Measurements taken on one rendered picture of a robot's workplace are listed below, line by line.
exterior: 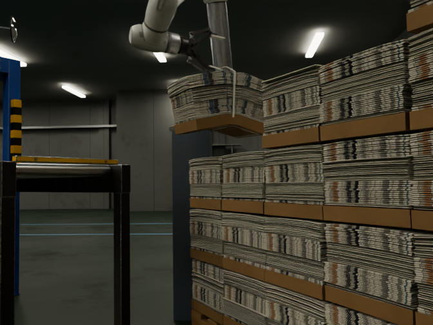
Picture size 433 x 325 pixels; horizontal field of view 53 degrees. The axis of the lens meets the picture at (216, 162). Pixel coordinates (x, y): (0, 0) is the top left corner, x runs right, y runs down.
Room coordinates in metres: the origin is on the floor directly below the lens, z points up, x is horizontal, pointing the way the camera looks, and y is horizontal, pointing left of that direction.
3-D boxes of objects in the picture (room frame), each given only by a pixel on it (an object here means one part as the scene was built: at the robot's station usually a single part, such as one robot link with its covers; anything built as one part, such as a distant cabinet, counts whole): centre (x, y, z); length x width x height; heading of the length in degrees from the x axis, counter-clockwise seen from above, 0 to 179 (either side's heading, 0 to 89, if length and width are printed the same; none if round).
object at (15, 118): (2.82, 1.31, 1.05); 0.05 x 0.05 x 0.45; 52
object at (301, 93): (1.48, -0.40, 0.95); 0.38 x 0.29 x 0.23; 120
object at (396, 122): (1.23, -0.54, 0.86); 0.38 x 0.29 x 0.04; 120
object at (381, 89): (1.23, -0.54, 0.95); 0.38 x 0.29 x 0.23; 120
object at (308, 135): (1.48, -0.39, 0.86); 0.38 x 0.29 x 0.04; 120
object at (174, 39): (1.84, 0.18, 1.32); 0.09 x 0.06 x 0.09; 23
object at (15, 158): (1.64, 0.56, 0.81); 0.43 x 0.03 x 0.02; 142
